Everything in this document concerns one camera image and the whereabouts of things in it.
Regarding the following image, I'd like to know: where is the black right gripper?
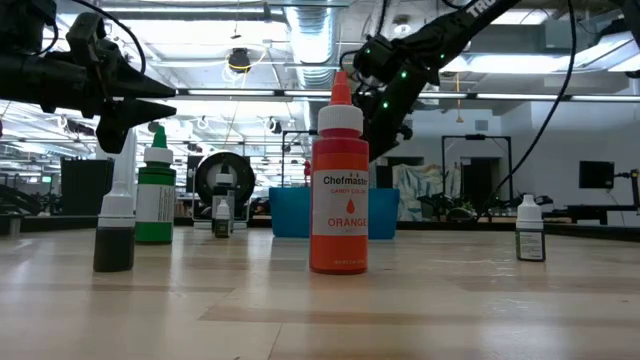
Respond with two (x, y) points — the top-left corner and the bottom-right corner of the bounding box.
(367, 64), (441, 162)

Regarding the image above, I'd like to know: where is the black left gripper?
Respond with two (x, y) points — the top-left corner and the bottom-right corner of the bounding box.
(0, 49), (178, 155)

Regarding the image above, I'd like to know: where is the green food colouring bottle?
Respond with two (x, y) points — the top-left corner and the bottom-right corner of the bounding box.
(134, 124), (178, 245)

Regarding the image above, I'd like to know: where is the black food colouring bottle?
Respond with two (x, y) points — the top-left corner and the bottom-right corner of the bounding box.
(211, 163), (236, 234)

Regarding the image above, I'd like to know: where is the blue plastic bin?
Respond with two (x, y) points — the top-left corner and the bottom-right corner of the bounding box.
(268, 186), (401, 240)

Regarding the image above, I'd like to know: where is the orange food colouring bottle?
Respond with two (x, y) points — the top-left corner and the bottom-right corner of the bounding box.
(308, 69), (371, 276)

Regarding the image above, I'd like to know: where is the light blue tarp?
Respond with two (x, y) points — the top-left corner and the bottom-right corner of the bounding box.
(392, 163), (464, 222)

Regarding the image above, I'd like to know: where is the black cabinet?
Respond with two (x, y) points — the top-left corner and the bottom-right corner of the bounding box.
(60, 157), (115, 217)

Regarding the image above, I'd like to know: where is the long ceiling light strip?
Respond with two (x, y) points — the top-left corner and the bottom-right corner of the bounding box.
(174, 87), (640, 102)

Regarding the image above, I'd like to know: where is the white spot lamp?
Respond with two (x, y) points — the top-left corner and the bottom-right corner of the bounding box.
(192, 150), (257, 231)

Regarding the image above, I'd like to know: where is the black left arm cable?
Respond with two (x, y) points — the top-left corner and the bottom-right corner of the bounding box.
(69, 0), (147, 76)

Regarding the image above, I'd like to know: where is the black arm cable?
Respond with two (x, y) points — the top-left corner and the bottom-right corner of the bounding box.
(69, 0), (147, 76)
(477, 0), (579, 219)

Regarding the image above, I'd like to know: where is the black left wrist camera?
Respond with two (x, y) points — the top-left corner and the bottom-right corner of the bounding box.
(66, 12), (121, 64)

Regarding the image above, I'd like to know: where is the black background frame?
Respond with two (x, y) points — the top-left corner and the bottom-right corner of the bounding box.
(441, 133), (513, 221)
(281, 129), (321, 189)

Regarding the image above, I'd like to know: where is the silver ventilation duct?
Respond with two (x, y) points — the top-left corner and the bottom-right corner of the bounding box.
(284, 4), (341, 91)

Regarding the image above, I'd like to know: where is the black overhead camera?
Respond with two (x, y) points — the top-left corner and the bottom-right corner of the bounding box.
(227, 47), (252, 75)

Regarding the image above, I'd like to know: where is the black aluminium table frame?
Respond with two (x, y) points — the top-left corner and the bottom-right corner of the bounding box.
(0, 212), (640, 241)

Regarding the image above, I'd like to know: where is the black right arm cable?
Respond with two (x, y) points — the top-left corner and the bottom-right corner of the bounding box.
(477, 0), (579, 219)

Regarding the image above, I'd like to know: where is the black wall monitor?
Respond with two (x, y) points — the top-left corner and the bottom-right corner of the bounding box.
(578, 160), (616, 190)

